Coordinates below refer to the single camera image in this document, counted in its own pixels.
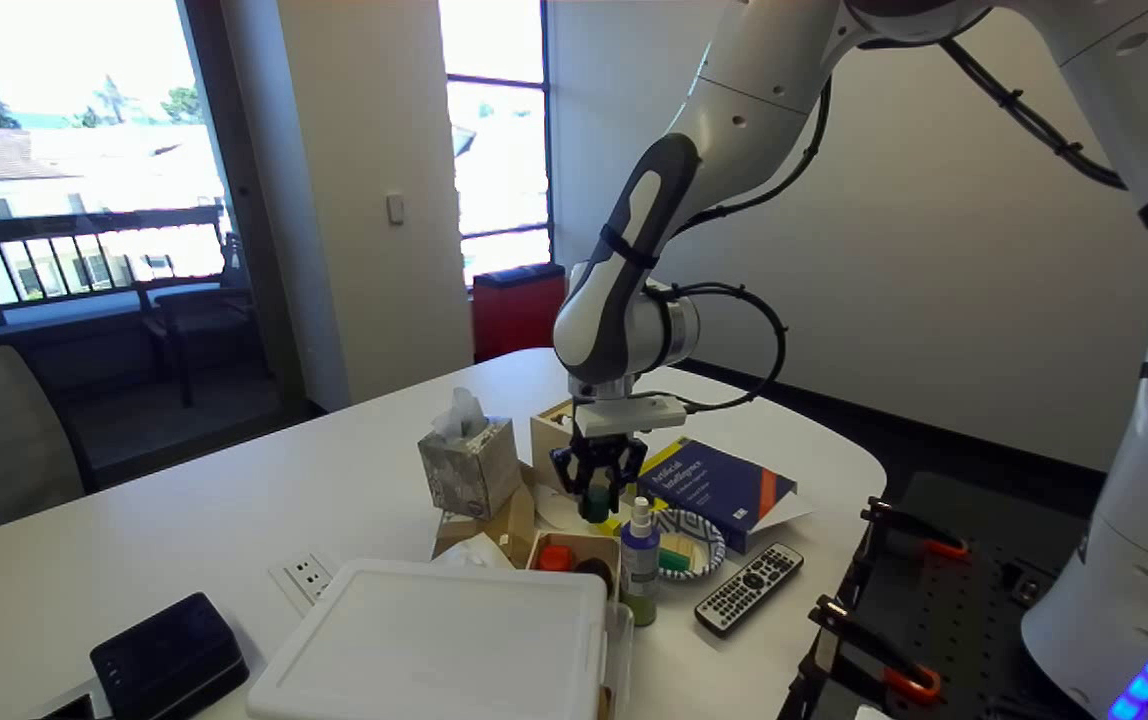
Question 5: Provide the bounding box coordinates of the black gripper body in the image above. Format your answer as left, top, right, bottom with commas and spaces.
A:
552, 392, 688, 485

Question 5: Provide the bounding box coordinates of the blue hardcover textbook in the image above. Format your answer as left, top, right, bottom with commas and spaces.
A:
639, 436, 804, 554

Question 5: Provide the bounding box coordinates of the wooden tray box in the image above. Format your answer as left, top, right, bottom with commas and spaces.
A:
434, 470, 623, 591

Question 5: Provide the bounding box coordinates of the blue patterned paper bowl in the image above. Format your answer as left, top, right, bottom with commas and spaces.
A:
651, 509, 730, 583

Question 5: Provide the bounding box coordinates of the wooden shape sorter cube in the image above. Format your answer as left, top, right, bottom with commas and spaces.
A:
527, 401, 573, 485

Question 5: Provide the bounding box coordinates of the small blue cap bottle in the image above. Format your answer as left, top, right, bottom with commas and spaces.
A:
620, 497, 660, 588

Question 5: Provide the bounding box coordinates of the red toy block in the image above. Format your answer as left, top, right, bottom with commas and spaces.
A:
531, 539, 578, 571

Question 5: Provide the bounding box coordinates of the black tv remote control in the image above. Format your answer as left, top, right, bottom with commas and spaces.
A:
691, 545, 804, 637

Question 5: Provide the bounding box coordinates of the red bin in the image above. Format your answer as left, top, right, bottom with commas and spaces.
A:
471, 264, 570, 361

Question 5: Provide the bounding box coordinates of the clear plastic bin white lid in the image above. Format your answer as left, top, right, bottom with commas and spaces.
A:
245, 562, 609, 720

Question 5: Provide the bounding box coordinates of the white power strip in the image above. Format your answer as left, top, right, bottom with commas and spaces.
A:
282, 557, 332, 603

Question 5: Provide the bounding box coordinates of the black clamp orange tip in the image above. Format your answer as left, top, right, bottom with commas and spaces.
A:
862, 497, 973, 565

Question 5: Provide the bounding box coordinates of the black mounting plate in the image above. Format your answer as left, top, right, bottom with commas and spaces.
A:
777, 470, 1092, 720

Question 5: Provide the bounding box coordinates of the dark office chair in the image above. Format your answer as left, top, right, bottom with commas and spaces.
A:
134, 275, 253, 404

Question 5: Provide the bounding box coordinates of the black phone on stand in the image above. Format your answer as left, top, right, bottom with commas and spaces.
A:
87, 591, 250, 720

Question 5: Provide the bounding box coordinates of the white light switch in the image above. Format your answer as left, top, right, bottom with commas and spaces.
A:
386, 194, 407, 229

